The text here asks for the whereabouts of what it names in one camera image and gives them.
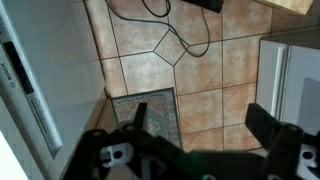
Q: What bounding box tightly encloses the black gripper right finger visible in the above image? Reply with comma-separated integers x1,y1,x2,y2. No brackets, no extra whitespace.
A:
245,103,282,150

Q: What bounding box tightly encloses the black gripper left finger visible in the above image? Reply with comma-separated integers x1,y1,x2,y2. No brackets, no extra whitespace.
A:
118,103,154,144

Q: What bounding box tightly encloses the small patterned floor rug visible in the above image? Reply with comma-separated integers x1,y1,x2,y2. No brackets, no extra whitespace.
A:
111,87,182,148

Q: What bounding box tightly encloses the white oven stove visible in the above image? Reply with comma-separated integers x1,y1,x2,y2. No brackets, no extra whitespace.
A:
256,31,320,135

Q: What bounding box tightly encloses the white Bosch dishwasher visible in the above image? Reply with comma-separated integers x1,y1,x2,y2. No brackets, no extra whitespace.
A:
0,0,106,180

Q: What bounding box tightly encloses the light wooden robot table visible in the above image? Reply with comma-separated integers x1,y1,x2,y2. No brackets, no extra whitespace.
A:
256,0,314,15

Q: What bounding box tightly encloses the black power adapter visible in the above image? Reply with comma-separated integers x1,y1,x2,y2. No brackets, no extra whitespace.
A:
183,0,224,13

